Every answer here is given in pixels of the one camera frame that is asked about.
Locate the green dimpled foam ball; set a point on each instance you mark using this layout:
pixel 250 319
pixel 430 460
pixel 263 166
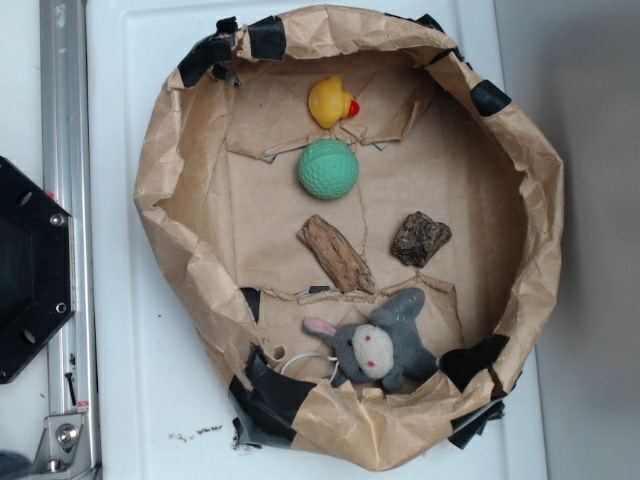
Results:
pixel 328 169

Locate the dark bark wood chip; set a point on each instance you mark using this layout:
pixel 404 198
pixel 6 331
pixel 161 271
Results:
pixel 419 238

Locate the metal corner bracket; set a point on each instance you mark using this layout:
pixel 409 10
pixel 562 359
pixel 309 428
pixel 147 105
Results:
pixel 63 451

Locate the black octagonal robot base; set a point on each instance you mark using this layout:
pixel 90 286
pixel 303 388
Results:
pixel 36 281

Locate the grey plush donkey toy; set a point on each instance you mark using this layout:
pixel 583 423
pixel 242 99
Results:
pixel 387 349

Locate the brown paper taped bin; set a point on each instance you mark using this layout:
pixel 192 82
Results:
pixel 218 194

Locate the aluminium frame rail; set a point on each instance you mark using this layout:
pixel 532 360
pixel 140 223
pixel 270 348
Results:
pixel 71 354

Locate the yellow rubber duck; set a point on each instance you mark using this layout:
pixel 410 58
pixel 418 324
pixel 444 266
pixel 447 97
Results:
pixel 328 102

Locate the light brown wood stick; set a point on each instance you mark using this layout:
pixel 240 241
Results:
pixel 336 256

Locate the white tray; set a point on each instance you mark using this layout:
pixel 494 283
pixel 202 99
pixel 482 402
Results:
pixel 164 413

